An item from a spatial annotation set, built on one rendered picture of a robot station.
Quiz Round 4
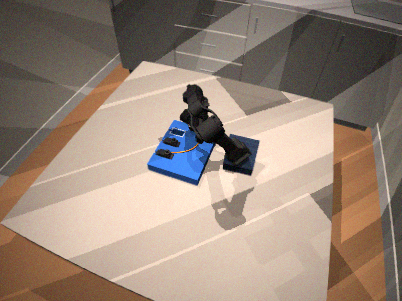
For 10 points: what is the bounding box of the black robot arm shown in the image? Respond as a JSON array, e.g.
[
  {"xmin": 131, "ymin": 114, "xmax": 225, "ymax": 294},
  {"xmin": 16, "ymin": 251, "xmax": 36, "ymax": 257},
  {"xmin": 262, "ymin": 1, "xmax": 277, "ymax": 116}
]
[{"xmin": 182, "ymin": 83, "xmax": 252, "ymax": 166}]

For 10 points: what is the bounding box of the blue flat panel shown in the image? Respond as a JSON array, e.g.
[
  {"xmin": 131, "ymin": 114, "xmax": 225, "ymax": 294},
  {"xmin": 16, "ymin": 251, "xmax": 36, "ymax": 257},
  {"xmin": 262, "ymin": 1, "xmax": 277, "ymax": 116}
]
[{"xmin": 147, "ymin": 120, "xmax": 216, "ymax": 186}]

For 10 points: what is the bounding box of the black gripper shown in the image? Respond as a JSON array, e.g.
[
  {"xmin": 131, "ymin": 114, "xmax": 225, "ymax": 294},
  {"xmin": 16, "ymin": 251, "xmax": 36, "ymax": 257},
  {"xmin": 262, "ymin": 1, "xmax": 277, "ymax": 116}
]
[{"xmin": 180, "ymin": 109, "xmax": 209, "ymax": 125}]

